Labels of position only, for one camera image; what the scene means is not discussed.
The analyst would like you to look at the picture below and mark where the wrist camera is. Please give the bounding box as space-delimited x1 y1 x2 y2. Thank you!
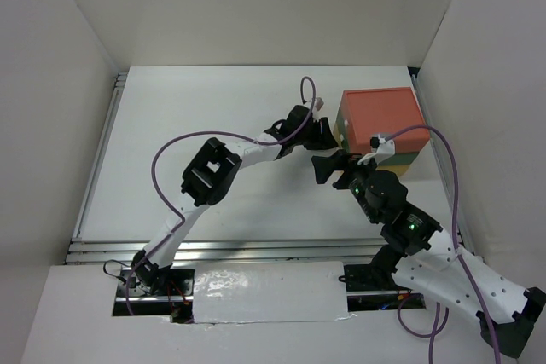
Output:
357 134 396 165
310 97 324 120

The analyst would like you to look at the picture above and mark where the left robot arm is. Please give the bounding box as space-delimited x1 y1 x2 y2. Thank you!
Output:
131 100 337 295

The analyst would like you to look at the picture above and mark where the white cover plate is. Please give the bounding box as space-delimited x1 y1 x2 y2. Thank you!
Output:
193 262 351 324

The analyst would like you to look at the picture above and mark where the aluminium front rail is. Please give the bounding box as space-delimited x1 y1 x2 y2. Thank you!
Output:
65 238 386 266

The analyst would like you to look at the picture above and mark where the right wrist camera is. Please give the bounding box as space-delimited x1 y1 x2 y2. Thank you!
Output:
357 134 396 165

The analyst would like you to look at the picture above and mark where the coral drawer cabinet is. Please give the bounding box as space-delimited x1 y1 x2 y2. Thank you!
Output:
339 87 431 156

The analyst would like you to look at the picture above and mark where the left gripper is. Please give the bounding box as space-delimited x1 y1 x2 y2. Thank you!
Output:
293 117 339 151

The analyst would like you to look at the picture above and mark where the aluminium rail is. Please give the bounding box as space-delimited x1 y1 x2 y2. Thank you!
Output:
71 72 128 241
408 66 476 254
65 238 386 266

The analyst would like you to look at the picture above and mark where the aluminium right rail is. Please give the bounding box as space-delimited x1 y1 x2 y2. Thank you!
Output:
408 66 476 254

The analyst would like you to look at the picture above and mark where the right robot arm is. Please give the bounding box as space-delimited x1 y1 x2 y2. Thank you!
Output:
311 150 545 358

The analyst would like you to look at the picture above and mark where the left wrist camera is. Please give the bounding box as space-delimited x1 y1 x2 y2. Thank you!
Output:
310 97 324 120

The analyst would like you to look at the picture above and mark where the aluminium left rail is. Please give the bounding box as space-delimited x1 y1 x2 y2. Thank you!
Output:
71 72 128 241

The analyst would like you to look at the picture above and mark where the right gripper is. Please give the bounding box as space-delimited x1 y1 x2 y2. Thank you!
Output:
311 147 384 223

